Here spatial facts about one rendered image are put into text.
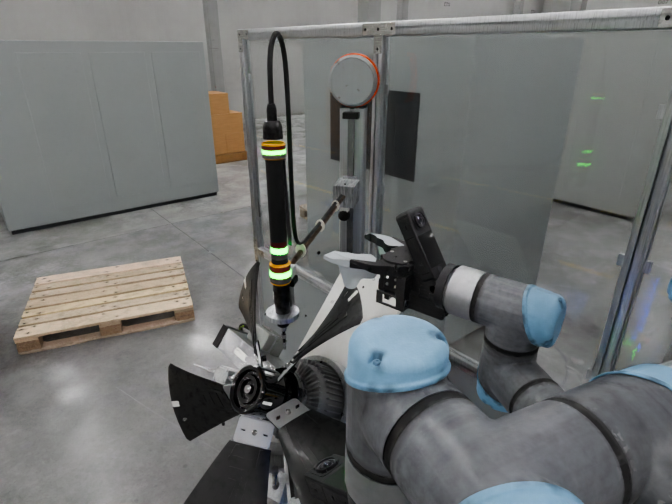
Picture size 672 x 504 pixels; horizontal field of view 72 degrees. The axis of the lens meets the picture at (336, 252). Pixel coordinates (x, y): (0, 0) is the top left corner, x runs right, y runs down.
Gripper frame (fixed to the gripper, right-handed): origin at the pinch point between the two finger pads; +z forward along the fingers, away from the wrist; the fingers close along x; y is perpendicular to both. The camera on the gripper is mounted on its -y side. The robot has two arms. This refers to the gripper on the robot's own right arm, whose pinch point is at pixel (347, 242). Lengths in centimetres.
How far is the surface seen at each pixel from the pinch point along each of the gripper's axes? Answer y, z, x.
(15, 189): 116, 550, 107
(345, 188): 9, 41, 52
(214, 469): 61, 27, -15
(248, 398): 45, 25, -5
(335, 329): 26.9, 10.1, 9.4
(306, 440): 47.5, 7.2, -4.1
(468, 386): 75, -2, 68
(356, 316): 23.0, 6.0, 11.7
